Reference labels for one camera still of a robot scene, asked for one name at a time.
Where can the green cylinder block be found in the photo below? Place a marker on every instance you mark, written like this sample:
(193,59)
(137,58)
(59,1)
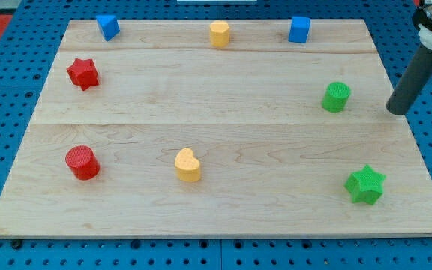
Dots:
(336,97)

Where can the wooden board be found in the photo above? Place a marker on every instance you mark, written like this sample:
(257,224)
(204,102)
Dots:
(273,161)

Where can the yellow heart block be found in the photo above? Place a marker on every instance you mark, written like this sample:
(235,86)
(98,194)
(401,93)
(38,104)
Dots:
(187,167)

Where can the blue triangle block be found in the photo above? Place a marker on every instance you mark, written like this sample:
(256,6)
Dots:
(108,25)

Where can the red star block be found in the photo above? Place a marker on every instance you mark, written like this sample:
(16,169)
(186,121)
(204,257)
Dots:
(83,73)

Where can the yellow hexagon block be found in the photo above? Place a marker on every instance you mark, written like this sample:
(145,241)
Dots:
(219,33)

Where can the red cylinder block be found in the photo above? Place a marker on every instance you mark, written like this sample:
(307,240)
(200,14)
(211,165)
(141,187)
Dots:
(82,162)

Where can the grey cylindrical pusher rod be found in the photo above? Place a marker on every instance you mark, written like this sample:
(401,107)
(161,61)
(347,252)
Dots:
(411,83)

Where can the blue cube block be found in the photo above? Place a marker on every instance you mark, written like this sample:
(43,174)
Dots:
(299,29)

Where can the green star block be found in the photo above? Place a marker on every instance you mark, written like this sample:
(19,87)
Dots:
(365,185)

